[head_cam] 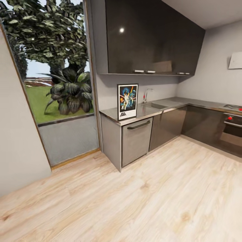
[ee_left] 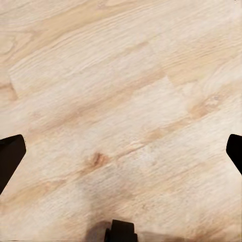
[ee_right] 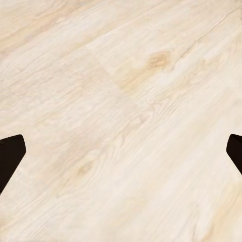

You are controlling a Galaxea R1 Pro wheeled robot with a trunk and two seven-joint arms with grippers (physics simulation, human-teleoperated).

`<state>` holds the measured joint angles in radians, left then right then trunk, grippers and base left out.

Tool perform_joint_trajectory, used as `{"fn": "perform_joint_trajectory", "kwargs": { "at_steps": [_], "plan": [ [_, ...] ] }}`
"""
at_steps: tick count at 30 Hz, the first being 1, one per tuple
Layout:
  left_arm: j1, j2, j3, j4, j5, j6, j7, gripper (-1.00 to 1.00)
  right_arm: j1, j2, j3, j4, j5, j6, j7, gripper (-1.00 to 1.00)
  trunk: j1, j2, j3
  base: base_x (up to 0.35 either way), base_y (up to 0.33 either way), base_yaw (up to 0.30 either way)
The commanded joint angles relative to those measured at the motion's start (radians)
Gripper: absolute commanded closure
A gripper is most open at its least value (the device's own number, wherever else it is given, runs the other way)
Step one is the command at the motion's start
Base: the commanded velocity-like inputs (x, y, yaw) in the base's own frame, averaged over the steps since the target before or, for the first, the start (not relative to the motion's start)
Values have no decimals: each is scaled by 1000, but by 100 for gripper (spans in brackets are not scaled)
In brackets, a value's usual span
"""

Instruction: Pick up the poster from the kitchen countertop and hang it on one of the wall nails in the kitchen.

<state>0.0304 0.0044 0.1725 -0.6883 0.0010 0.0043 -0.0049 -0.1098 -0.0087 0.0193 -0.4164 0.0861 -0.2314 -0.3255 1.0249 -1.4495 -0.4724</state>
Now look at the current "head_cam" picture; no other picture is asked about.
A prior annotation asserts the poster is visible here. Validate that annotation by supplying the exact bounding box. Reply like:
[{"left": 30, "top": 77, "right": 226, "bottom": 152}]
[{"left": 117, "top": 83, "right": 138, "bottom": 121}]

